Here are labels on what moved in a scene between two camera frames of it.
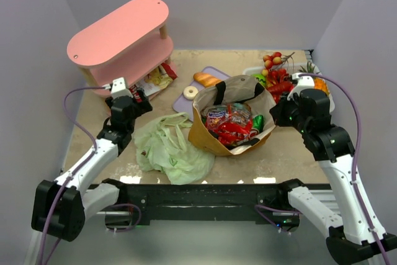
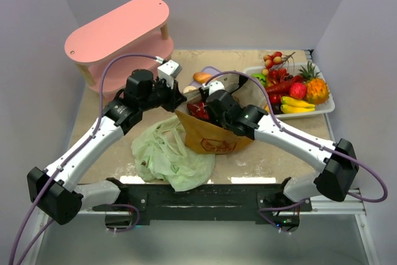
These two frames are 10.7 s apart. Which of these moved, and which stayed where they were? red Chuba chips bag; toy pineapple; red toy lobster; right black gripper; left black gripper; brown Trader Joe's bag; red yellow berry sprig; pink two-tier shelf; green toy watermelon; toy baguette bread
Moved: right black gripper; left black gripper; brown Trader Joe's bag; red Chuba chips bag
Stayed: toy baguette bread; red toy lobster; red yellow berry sprig; green toy watermelon; pink two-tier shelf; toy pineapple
